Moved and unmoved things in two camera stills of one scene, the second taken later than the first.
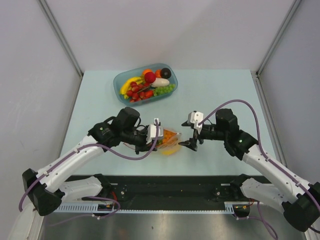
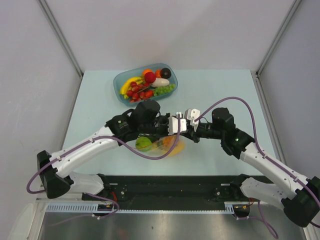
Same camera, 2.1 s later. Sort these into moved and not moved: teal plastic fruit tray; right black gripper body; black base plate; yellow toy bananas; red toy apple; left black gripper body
Moved: left black gripper body; right black gripper body
Not moved: red toy apple; teal plastic fruit tray; yellow toy bananas; black base plate
